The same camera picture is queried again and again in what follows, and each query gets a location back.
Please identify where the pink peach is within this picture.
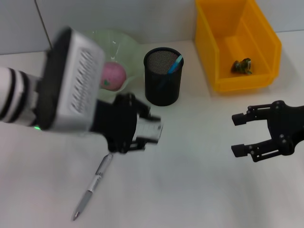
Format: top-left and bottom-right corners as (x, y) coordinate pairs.
(101, 61), (127, 91)

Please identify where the green glass fruit plate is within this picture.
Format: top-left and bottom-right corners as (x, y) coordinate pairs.
(83, 28), (141, 103)

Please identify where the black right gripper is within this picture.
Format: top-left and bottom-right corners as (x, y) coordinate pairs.
(231, 100), (304, 163)

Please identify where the blue pen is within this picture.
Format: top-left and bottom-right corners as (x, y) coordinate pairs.
(159, 55), (183, 89)

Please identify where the yellow plastic bin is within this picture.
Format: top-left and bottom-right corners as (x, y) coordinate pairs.
(195, 0), (283, 93)

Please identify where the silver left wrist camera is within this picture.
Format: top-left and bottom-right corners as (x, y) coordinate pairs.
(35, 27), (105, 133)

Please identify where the clear plastic ruler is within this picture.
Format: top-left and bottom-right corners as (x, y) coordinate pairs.
(136, 117), (164, 144)

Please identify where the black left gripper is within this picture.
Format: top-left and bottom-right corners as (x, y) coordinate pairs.
(91, 94), (162, 154)

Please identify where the grey ballpoint pen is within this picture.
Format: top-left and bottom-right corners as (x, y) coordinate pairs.
(72, 153), (114, 221)

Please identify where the black mesh pen cup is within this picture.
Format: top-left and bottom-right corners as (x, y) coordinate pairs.
(143, 47), (185, 107)

